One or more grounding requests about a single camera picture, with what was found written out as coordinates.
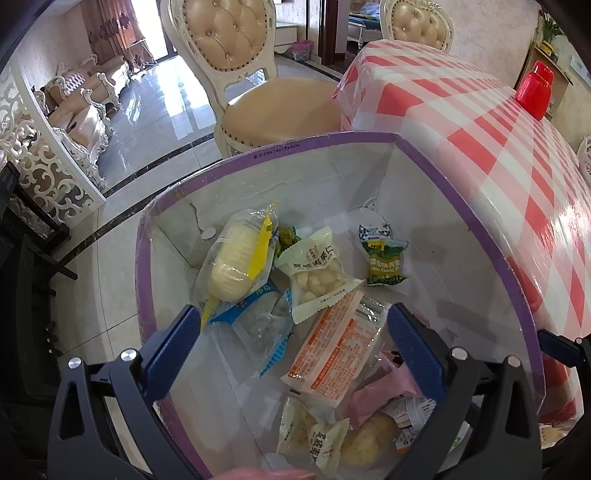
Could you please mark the pale pink snack packet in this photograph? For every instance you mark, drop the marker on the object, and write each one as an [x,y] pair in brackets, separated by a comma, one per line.
[383,397]

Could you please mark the red plastic jar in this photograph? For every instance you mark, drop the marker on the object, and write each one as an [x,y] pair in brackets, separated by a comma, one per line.
[535,90]

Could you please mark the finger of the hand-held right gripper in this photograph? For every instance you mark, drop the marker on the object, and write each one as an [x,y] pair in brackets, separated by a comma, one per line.
[558,346]

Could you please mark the small orange-white snack packet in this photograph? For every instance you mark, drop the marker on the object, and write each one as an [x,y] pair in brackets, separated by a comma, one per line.
[411,420]

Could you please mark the white box with purple rim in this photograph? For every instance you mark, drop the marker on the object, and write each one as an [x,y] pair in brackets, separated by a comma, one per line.
[323,184]

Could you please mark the green snack packet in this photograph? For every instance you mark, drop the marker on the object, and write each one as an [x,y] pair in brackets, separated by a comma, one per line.
[385,263]

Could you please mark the cream carved sofa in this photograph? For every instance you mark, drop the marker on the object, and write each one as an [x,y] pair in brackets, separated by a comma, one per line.
[83,134]
[92,78]

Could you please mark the brown curtain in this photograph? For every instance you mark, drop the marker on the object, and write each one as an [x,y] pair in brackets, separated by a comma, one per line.
[111,32]

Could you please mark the yellow-striped bread packet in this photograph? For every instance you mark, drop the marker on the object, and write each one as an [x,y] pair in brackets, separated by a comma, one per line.
[235,258]

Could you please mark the dark wooden furniture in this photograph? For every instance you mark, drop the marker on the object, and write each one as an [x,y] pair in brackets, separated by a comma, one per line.
[27,300]

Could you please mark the small blue-white snack packet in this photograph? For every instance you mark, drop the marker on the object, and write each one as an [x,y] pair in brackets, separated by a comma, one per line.
[374,226]

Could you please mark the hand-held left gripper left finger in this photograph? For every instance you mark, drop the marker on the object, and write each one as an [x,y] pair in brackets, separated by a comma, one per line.
[171,350]

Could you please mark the red checkered tablecloth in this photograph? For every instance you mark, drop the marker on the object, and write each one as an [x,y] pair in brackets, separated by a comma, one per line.
[485,152]

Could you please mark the yellow tin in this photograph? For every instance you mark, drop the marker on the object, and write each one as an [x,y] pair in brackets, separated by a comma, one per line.
[548,47]

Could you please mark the white nut snack packet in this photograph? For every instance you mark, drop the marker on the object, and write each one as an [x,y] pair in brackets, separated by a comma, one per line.
[314,272]
[309,434]

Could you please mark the wooden wall shelf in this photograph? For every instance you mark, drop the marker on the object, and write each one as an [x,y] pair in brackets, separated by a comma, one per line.
[561,78]

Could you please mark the white carved partition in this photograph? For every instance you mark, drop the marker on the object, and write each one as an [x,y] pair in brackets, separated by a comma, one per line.
[41,161]

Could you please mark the pink plastic basket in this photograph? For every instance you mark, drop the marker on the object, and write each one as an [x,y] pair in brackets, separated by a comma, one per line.
[302,50]

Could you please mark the white floral teapot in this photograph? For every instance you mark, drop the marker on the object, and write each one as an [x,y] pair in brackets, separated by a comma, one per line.
[585,154]

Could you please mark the clear blue-edged snack packet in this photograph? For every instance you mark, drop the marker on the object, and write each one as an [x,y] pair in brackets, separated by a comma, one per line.
[258,327]

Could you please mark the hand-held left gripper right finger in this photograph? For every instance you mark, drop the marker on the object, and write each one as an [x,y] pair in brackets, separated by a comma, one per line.
[415,350]

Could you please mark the cream tufted dining chair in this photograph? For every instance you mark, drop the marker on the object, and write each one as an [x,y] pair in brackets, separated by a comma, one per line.
[231,41]
[415,23]

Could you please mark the round bread packet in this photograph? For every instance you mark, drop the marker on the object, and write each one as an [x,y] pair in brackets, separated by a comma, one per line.
[369,438]

